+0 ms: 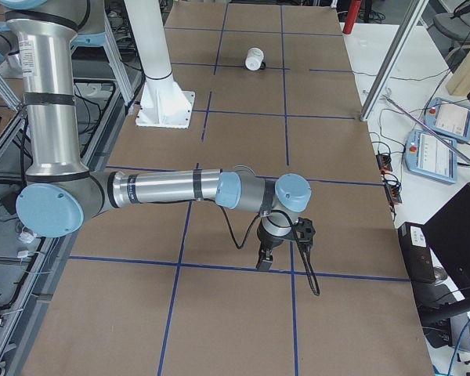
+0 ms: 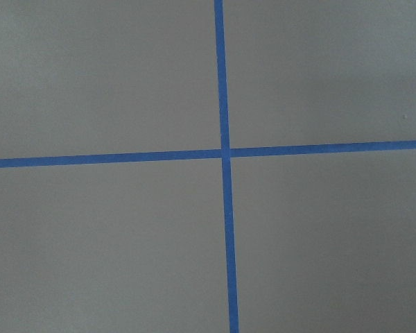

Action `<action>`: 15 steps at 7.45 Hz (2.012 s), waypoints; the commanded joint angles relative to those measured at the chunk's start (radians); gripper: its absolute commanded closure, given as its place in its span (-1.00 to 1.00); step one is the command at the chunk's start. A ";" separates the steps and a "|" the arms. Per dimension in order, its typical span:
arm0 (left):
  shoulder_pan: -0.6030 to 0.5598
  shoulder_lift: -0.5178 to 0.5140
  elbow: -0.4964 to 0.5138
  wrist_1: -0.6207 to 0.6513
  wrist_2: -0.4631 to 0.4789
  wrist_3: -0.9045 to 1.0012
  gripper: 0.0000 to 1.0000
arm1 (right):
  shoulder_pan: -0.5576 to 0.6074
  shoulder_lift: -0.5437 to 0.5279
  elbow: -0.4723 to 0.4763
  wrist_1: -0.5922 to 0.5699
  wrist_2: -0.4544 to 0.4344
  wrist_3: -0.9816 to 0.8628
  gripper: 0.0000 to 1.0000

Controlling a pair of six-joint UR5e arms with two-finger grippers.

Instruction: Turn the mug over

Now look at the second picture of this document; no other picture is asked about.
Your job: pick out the crossing blue tape strip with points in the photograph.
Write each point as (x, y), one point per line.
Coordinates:
(205, 154)

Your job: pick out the long blue tape strip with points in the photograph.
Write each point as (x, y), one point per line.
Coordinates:
(225, 104)

